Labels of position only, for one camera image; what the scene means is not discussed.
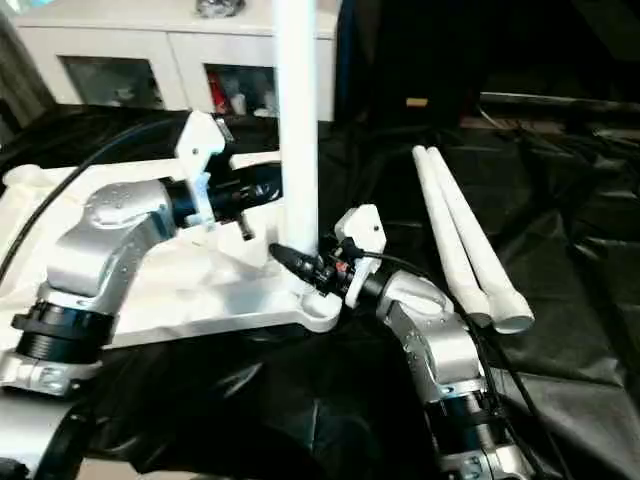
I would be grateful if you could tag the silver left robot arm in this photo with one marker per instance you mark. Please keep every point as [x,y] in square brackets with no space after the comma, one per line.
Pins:
[100,250]

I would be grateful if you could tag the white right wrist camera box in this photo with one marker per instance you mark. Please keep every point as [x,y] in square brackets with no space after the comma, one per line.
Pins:
[360,240]

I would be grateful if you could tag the small brass label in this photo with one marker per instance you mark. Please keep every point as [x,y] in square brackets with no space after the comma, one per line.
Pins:
[417,101]

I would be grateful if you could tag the white plastic table top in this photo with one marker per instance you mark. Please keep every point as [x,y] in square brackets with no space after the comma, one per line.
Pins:
[200,280]

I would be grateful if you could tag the white plastic table leg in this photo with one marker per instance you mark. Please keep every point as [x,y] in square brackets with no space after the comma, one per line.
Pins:
[450,240]
[485,250]
[297,120]

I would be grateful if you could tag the red bottle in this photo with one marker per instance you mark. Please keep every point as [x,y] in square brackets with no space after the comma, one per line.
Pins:
[217,97]

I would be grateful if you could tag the grey horizontal rail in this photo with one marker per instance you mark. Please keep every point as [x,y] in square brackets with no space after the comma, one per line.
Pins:
[560,100]

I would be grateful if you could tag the black work mat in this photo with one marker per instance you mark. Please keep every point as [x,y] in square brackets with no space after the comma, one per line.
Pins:
[560,330]

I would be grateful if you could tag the white cabinet with glass doors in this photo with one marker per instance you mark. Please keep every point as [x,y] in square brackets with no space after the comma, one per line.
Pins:
[130,45]

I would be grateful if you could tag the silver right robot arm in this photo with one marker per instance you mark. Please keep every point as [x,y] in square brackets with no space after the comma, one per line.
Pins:
[440,350]

